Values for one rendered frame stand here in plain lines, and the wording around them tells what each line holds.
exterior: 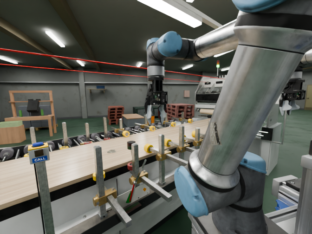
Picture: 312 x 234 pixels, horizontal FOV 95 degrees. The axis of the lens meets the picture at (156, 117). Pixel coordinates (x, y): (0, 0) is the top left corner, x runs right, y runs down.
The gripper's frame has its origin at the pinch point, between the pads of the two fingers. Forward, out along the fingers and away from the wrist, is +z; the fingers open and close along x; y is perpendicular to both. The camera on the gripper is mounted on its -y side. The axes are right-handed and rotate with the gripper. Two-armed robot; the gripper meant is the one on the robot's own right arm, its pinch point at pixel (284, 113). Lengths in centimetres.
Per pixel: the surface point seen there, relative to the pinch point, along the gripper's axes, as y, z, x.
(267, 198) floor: -70, 132, 95
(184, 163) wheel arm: -24, 36, -57
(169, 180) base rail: -44, 62, -60
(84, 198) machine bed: -37, 59, -127
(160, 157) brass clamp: -39, 36, -70
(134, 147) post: -30, 23, -91
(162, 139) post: -40, 22, -68
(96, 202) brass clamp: -18, 49, -116
